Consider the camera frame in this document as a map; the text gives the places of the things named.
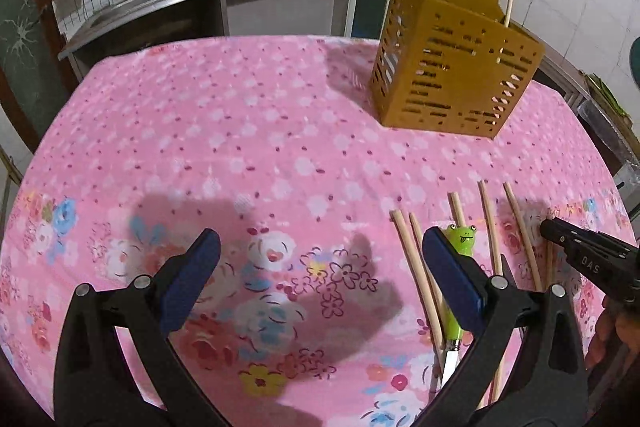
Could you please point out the wooden chopstick behind frog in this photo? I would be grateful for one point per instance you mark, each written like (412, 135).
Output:
(456, 209)

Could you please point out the chopstick standing in holder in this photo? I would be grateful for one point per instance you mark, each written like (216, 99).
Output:
(508, 14)

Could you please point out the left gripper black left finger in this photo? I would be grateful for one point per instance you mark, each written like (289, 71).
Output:
(93, 385)

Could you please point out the green round wall object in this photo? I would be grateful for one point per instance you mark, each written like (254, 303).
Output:
(634, 60)

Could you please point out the person's right hand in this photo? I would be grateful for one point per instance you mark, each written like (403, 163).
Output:
(627, 328)

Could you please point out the kitchen counter with cabinets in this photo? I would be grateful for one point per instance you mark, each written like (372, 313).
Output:
(210, 18)

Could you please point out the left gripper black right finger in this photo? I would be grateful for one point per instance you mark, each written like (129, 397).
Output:
(548, 382)

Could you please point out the steel kitchen sink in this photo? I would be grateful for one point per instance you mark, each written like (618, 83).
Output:
(122, 12)

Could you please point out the pink floral tablecloth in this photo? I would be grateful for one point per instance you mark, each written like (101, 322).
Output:
(312, 317)

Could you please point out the yellow perforated utensil holder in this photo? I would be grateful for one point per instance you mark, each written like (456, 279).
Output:
(451, 66)

